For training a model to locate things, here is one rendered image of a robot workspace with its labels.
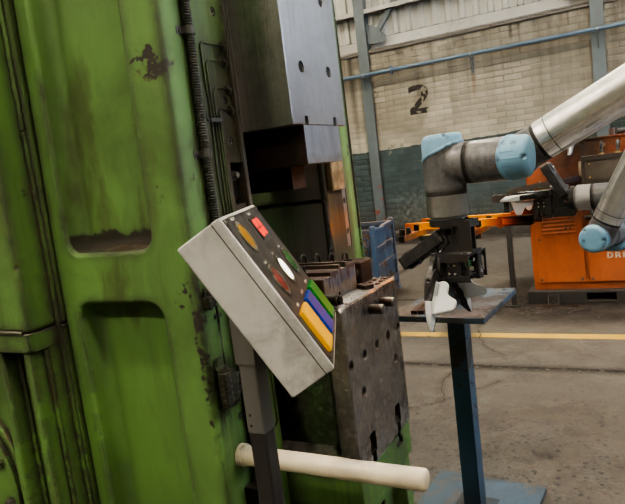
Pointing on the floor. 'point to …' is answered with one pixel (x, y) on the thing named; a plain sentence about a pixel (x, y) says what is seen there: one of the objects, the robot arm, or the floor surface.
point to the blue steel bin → (381, 248)
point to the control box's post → (262, 432)
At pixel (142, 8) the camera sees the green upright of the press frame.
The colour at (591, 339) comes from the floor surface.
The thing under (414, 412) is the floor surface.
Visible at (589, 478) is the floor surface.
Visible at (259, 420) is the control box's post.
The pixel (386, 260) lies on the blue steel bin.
